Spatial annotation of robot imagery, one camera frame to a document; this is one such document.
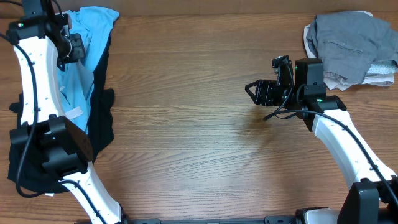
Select light blue t-shirt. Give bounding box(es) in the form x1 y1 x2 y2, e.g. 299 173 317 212
57 6 119 132

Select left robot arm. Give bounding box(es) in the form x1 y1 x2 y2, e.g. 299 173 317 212
3 1 129 223

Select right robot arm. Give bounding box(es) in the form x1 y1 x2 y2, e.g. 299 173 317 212
245 55 397 224

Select beige folded garment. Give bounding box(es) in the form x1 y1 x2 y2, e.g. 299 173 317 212
303 11 395 92

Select light patterned folded garment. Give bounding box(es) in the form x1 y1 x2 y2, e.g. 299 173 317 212
367 60 397 75

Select black t-shirt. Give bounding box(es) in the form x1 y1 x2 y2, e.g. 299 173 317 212
7 36 114 194

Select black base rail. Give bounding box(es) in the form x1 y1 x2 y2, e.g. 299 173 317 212
74 214 352 224

